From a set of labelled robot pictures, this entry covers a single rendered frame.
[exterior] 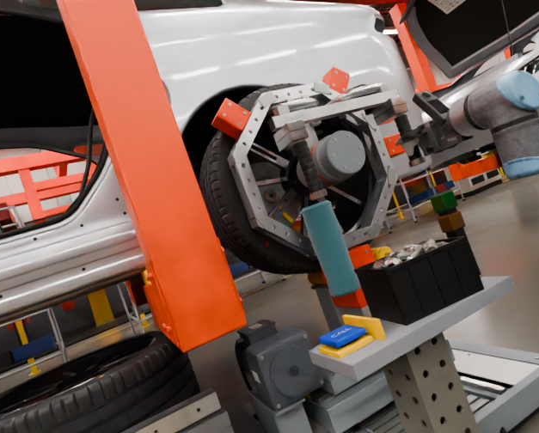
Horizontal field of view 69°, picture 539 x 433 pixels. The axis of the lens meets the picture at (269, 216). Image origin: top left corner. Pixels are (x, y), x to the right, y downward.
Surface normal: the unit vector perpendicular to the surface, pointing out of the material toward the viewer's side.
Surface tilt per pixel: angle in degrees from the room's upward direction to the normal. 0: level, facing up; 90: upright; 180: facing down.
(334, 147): 90
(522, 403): 90
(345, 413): 90
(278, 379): 90
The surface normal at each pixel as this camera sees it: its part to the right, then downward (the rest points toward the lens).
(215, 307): 0.36, -0.17
